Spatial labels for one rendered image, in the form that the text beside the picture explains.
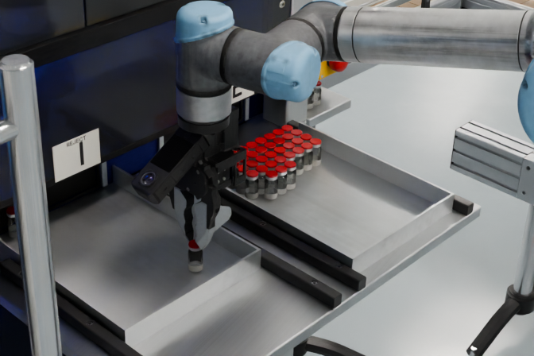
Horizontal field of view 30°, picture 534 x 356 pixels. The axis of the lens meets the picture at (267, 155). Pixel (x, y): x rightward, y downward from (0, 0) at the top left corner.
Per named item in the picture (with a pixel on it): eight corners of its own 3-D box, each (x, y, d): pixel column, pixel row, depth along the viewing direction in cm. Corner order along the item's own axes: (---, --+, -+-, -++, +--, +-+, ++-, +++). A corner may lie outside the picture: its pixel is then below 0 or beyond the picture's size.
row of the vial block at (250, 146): (214, 180, 170) (214, 157, 168) (285, 145, 181) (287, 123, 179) (222, 186, 169) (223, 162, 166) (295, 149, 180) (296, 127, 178)
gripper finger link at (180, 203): (214, 230, 150) (218, 179, 145) (185, 245, 146) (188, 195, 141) (200, 220, 151) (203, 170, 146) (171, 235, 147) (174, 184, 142)
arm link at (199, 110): (203, 103, 129) (160, 83, 134) (203, 133, 132) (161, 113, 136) (243, 86, 134) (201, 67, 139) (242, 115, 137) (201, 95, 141)
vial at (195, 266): (184, 268, 148) (184, 245, 146) (195, 262, 149) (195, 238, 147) (195, 274, 147) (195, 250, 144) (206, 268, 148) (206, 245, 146)
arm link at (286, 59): (336, 28, 129) (262, 9, 133) (296, 58, 120) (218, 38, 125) (332, 83, 133) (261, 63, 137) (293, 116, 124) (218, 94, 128)
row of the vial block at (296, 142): (233, 191, 167) (233, 168, 165) (304, 154, 179) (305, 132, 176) (241, 196, 166) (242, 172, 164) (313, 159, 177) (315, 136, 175)
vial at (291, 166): (280, 187, 169) (280, 163, 167) (288, 182, 170) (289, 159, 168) (289, 191, 168) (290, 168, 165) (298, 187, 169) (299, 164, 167)
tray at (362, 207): (195, 189, 168) (195, 172, 166) (299, 137, 184) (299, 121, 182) (350, 278, 148) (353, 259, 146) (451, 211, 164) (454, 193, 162)
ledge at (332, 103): (256, 104, 200) (257, 95, 199) (299, 84, 208) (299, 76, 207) (308, 128, 191) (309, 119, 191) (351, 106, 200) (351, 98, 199)
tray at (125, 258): (-18, 245, 152) (-22, 226, 150) (114, 182, 169) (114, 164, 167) (125, 350, 132) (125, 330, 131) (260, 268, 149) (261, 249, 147)
